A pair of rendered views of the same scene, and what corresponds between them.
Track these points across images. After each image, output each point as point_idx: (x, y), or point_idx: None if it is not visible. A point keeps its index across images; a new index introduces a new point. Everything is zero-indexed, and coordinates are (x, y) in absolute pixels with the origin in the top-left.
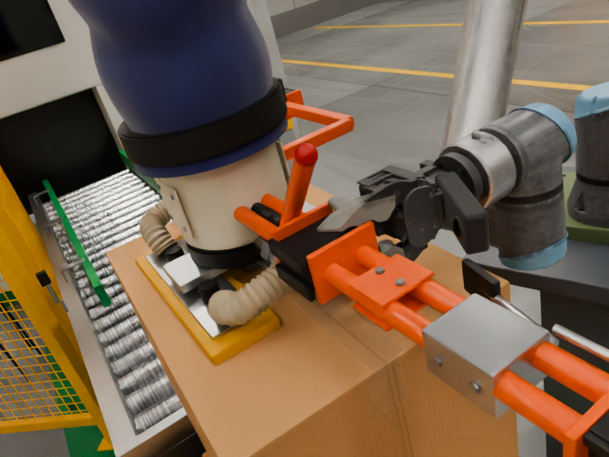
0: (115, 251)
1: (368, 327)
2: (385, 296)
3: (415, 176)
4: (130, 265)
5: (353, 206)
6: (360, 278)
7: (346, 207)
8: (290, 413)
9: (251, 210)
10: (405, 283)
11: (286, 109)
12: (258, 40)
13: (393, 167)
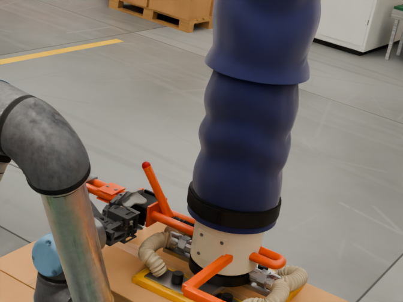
0: (339, 301)
1: (131, 251)
2: (111, 184)
3: (112, 210)
4: (309, 289)
5: (131, 190)
6: (122, 188)
7: (134, 190)
8: (149, 229)
9: (194, 221)
10: (105, 186)
11: (191, 208)
12: (197, 166)
13: (125, 217)
